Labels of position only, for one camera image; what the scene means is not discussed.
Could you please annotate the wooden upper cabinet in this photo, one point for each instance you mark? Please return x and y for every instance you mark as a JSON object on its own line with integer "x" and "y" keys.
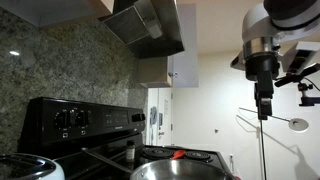
{"x": 50, "y": 11}

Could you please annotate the small spice jar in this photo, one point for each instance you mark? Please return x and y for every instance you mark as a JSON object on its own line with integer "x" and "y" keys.
{"x": 130, "y": 151}

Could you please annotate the thin metal rod stand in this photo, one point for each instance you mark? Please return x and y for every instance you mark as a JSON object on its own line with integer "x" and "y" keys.
{"x": 298, "y": 124}

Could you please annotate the red silicone spatula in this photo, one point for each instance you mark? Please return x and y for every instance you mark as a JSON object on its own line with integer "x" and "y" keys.
{"x": 178, "y": 154}

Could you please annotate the black stove knob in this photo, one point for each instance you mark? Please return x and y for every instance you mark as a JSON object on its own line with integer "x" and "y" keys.
{"x": 61, "y": 119}
{"x": 82, "y": 118}
{"x": 142, "y": 116}
{"x": 135, "y": 117}

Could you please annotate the wall cabinet with grey door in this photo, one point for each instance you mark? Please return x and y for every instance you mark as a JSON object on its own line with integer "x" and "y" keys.
{"x": 185, "y": 50}

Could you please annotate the stainless steel pot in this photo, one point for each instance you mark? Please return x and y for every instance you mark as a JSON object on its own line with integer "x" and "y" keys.
{"x": 180, "y": 171}

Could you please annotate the steel range hood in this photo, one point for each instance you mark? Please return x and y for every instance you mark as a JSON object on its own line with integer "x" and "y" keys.
{"x": 140, "y": 23}

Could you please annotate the black coil burner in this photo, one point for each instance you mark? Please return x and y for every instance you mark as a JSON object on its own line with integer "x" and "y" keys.
{"x": 197, "y": 155}
{"x": 156, "y": 152}

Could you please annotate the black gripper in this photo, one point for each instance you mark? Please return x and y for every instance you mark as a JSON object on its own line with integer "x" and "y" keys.
{"x": 261, "y": 68}

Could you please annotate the white door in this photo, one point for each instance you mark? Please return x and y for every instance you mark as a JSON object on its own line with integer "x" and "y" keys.
{"x": 165, "y": 110}

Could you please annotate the blue item on door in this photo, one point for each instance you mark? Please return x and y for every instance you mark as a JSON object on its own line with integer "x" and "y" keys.
{"x": 153, "y": 115}

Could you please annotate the black electric stove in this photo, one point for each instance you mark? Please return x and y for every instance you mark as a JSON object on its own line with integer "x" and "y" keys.
{"x": 43, "y": 136}

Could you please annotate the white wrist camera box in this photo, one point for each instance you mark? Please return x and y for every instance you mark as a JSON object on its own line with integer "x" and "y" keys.
{"x": 300, "y": 50}

